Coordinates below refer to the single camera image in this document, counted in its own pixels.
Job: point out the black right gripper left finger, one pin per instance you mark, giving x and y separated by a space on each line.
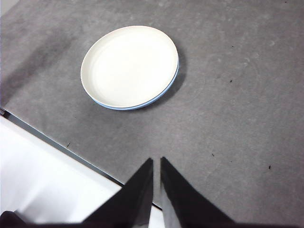
133 204

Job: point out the blue round plate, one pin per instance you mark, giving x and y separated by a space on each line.
123 109

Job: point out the white round plate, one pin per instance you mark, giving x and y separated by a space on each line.
128 66

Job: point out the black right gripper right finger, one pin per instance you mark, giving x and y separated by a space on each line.
190 204

